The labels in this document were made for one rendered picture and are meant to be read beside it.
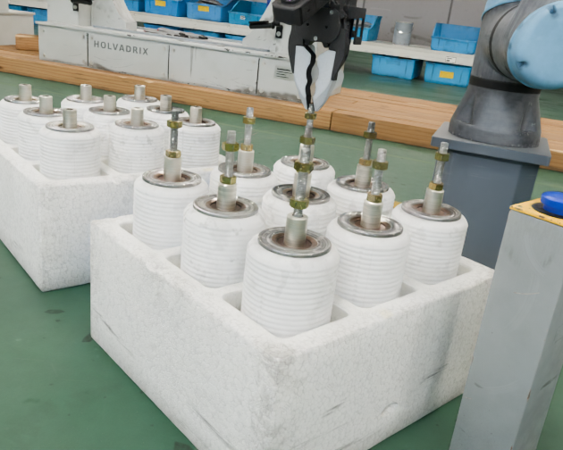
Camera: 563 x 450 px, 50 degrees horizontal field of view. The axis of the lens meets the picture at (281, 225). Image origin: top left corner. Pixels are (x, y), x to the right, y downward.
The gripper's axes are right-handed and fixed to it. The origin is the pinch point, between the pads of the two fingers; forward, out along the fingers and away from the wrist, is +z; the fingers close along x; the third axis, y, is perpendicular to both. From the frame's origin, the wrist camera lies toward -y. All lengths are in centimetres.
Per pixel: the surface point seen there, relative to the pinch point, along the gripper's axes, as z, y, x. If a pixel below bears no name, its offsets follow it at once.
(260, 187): 10.5, -12.8, -0.9
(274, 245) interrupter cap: 9.2, -31.5, -15.0
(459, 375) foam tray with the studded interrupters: 30.6, -6.0, -30.8
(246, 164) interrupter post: 8.4, -11.4, 2.7
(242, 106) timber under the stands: 31, 139, 108
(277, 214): 11.1, -18.9, -7.6
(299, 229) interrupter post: 7.5, -29.6, -16.5
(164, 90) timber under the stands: 30, 131, 146
